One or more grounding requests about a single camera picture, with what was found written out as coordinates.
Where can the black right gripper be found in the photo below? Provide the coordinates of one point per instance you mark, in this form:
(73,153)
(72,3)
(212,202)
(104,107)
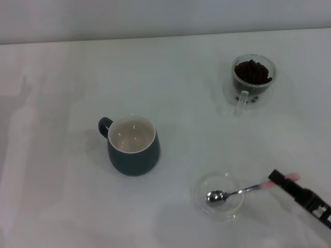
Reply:
(318,209)

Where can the dark blue ceramic mug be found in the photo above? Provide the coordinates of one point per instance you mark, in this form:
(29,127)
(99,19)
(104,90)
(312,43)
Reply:
(134,162)

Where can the coffee bean pile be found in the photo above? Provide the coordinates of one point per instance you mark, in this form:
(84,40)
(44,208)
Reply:
(252,72)

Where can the clear round glass dish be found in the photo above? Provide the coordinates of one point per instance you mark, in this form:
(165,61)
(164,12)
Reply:
(201,186)

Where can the clear double-wall glass cup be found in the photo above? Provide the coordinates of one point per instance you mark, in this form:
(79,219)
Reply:
(241,103)

